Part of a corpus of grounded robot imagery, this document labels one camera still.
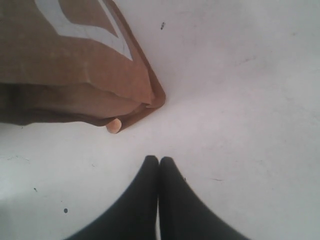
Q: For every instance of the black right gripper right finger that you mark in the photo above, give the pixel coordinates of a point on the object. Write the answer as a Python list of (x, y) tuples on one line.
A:
[(182, 215)]

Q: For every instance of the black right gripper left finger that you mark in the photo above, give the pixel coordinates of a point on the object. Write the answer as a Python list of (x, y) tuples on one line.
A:
[(133, 216)]

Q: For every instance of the brown pouch orange label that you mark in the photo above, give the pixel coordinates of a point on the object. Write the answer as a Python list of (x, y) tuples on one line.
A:
[(64, 61)]

